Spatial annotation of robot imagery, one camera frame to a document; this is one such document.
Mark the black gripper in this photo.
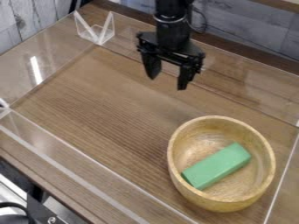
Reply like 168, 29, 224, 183
136, 14, 206, 90

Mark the green rectangular block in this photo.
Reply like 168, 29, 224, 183
181, 143, 251, 191

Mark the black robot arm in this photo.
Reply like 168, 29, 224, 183
136, 0, 206, 90

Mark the wooden bowl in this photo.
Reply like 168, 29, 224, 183
167, 115, 276, 213

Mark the clear acrylic corner bracket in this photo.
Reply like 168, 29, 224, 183
73, 11, 115, 46

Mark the clear acrylic enclosure wall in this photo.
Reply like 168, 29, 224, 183
0, 5, 299, 224

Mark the black metal table bracket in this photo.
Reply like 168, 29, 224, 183
27, 195, 64, 224

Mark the black cable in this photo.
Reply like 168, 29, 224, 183
0, 200, 31, 217

